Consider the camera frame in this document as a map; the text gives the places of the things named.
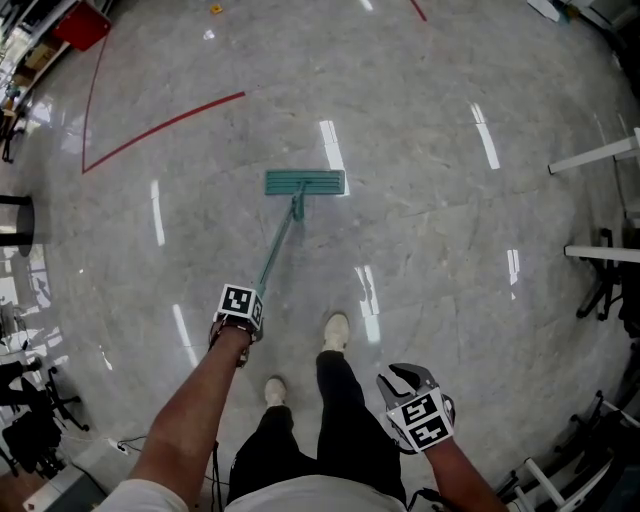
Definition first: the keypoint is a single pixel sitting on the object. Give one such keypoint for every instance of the white metal frame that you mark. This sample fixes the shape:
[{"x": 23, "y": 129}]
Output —
[{"x": 545, "y": 485}]

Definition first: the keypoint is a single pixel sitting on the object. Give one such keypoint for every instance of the person's right white shoe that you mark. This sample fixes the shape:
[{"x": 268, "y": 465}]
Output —
[{"x": 336, "y": 331}]

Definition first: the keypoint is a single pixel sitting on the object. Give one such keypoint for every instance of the person's left forearm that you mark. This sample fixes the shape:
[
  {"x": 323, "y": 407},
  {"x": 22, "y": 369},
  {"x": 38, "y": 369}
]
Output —
[{"x": 200, "y": 400}]

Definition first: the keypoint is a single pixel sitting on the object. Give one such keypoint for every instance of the short red floor tape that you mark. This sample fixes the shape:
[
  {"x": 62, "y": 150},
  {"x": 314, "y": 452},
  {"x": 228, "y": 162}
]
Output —
[{"x": 419, "y": 10}]

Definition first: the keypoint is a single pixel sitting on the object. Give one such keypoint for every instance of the black round stool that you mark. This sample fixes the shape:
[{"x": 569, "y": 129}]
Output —
[{"x": 20, "y": 220}]

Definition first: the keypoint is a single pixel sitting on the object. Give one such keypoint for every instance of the person's black trouser leg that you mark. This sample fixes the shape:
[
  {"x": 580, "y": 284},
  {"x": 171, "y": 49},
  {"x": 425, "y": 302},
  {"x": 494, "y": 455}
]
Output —
[
  {"x": 270, "y": 450},
  {"x": 345, "y": 415}
]

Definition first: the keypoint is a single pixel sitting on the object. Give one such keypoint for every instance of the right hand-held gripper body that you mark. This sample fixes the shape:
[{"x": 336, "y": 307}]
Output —
[{"x": 424, "y": 421}]

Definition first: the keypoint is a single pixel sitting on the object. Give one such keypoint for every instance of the person's left white shoe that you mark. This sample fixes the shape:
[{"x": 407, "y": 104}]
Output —
[{"x": 275, "y": 391}]

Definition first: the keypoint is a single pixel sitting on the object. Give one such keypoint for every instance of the small yellow object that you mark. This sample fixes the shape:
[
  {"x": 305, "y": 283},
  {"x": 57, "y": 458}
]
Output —
[{"x": 216, "y": 9}]

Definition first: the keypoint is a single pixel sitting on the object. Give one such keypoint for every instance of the person's right black trouser leg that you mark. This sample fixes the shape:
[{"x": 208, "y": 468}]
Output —
[{"x": 345, "y": 415}]

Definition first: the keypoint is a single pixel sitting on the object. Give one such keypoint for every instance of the cluttered storage shelf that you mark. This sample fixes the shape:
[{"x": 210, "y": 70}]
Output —
[{"x": 30, "y": 55}]

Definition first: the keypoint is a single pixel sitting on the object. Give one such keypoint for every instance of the white power strip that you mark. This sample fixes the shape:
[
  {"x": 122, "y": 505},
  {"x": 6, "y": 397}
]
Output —
[{"x": 119, "y": 446}]

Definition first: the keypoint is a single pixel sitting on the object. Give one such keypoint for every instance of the green mop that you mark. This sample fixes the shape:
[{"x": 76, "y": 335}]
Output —
[{"x": 305, "y": 181}]

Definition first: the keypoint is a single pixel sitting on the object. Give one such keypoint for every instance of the red box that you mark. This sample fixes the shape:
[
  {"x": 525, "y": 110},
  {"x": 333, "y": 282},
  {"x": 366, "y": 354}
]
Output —
[{"x": 82, "y": 25}]

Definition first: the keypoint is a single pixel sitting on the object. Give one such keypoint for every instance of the person's right forearm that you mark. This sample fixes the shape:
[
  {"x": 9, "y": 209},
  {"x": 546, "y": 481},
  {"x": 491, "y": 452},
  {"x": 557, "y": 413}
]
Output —
[{"x": 460, "y": 475}]

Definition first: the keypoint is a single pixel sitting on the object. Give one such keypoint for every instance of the black chair base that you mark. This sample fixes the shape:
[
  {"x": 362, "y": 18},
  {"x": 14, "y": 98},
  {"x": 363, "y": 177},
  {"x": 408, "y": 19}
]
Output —
[{"x": 602, "y": 290}]

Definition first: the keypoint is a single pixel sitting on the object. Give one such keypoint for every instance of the person's white shoe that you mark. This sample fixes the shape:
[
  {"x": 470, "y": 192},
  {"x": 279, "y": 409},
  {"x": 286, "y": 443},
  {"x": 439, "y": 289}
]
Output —
[
  {"x": 336, "y": 331},
  {"x": 275, "y": 391}
]

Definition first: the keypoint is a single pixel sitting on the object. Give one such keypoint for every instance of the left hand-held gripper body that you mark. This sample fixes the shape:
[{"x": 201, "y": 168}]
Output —
[{"x": 236, "y": 301}]

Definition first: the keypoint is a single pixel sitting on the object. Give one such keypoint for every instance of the long red floor tape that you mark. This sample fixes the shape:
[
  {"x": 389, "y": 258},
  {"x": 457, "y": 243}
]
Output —
[{"x": 165, "y": 126}]

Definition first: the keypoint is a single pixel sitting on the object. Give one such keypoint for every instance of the white table top edge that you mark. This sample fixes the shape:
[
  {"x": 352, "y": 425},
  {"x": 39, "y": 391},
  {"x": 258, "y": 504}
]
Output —
[{"x": 605, "y": 253}]

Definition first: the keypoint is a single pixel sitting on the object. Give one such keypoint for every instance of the white table leg bar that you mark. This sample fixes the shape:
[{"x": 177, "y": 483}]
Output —
[{"x": 590, "y": 157}]

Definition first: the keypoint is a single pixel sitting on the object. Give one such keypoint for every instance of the black office chair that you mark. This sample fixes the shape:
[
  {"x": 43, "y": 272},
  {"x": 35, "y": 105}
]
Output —
[{"x": 35, "y": 430}]

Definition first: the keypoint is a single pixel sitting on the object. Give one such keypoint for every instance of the person's white shirt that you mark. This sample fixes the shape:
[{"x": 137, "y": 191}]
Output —
[{"x": 310, "y": 495}]

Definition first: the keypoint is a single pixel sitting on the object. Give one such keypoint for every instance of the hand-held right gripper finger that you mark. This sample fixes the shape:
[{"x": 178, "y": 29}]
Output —
[
  {"x": 415, "y": 375},
  {"x": 386, "y": 392}
]

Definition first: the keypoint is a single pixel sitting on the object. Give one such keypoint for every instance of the person's left black trouser leg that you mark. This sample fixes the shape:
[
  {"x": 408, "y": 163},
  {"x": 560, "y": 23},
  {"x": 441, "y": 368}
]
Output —
[{"x": 270, "y": 450}]

